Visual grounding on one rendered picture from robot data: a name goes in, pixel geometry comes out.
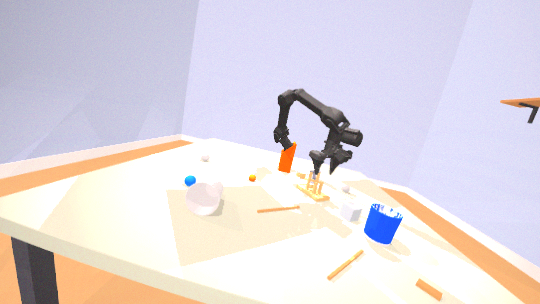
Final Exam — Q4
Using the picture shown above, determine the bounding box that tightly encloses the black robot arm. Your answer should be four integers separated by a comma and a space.
273, 88, 363, 163

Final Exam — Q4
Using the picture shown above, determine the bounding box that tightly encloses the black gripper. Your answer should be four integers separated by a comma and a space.
309, 138, 343, 175

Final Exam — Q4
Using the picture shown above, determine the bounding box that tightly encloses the blue open cup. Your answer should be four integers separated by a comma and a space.
363, 203, 403, 246

